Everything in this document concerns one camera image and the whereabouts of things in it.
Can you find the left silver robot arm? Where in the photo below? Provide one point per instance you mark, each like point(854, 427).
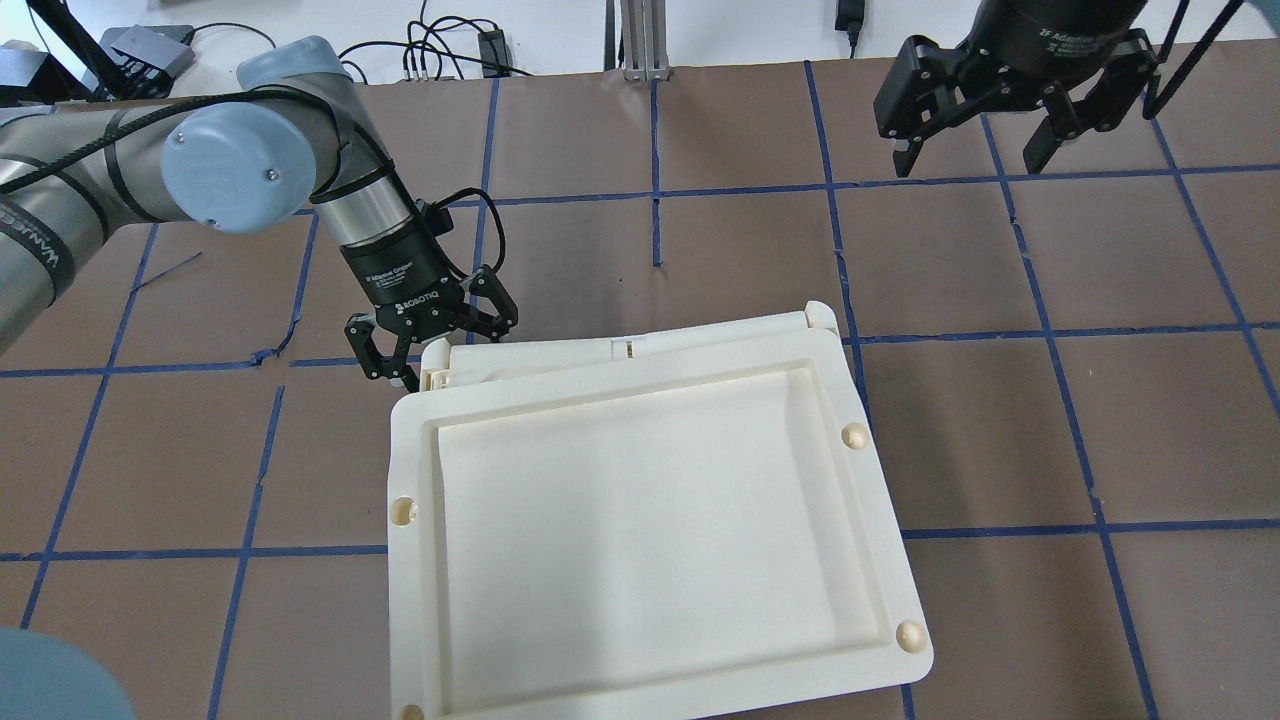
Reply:
point(295, 135)

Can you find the aluminium frame post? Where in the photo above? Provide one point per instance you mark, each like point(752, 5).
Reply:
point(636, 40)

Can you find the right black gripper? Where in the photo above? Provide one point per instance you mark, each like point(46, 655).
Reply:
point(1050, 40)

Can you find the black power adapter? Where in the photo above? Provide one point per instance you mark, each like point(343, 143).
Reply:
point(493, 52)

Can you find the cream plastic tray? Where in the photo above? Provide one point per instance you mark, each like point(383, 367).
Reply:
point(681, 535)

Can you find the cream plastic box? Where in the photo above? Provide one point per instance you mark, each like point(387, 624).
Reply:
point(444, 365)

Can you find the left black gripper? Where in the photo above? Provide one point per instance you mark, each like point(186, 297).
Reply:
point(397, 277)

